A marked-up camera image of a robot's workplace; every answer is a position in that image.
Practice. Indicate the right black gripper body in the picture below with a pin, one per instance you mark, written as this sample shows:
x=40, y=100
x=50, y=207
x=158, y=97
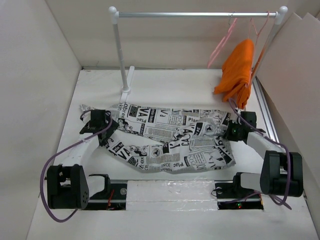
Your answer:
x=233, y=131

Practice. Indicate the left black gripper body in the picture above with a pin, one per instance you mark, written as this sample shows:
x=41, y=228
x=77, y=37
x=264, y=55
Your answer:
x=110, y=130

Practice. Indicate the newspaper print trousers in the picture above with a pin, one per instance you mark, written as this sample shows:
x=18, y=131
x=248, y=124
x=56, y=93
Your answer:
x=155, y=139

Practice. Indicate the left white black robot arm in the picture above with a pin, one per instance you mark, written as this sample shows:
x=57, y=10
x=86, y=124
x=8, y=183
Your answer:
x=69, y=184

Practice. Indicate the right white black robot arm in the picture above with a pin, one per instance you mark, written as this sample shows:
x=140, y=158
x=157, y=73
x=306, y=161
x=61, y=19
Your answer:
x=282, y=170

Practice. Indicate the orange garment on hanger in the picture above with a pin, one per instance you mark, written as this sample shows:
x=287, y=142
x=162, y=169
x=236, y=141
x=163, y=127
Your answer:
x=236, y=74

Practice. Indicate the white metal clothes rack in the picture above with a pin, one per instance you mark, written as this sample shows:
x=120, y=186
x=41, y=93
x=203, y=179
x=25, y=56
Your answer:
x=127, y=77

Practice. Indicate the aluminium rail right side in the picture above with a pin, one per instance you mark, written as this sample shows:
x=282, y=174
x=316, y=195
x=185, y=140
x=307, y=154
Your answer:
x=267, y=118

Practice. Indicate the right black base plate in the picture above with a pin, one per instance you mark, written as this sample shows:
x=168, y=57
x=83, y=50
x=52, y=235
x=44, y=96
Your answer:
x=231, y=196

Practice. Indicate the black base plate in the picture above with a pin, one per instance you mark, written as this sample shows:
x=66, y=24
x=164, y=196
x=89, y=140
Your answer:
x=115, y=200
x=231, y=196

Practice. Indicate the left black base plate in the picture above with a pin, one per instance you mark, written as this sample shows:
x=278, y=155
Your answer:
x=115, y=200

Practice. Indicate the pink wire hanger empty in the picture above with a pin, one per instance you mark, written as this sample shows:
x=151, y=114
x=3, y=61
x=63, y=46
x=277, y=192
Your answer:
x=215, y=53

